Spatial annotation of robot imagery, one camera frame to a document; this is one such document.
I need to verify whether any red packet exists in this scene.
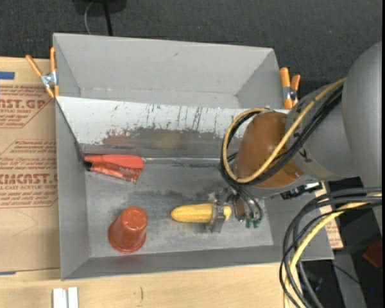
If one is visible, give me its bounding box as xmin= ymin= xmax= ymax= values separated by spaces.
xmin=83 ymin=153 xmax=145 ymax=184

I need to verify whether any orange plastic cup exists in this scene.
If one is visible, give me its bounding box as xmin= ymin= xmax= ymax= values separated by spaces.
xmin=107 ymin=206 xmax=149 ymax=254

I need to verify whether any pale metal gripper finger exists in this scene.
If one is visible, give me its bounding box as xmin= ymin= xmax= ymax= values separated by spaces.
xmin=203 ymin=205 xmax=227 ymax=234
xmin=207 ymin=188 xmax=230 ymax=207

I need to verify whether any yellow toy corn cob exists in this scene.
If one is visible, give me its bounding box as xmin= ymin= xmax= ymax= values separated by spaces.
xmin=169 ymin=203 xmax=233 ymax=224

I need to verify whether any brown cardboard board red print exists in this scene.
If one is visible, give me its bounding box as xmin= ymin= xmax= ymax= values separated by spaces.
xmin=0 ymin=55 xmax=62 ymax=277

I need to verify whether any black cylinder on white bracket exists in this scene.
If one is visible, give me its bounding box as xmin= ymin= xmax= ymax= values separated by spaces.
xmin=279 ymin=180 xmax=323 ymax=201

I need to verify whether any grey metal bin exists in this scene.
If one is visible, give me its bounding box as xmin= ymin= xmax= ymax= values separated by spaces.
xmin=52 ymin=33 xmax=335 ymax=281

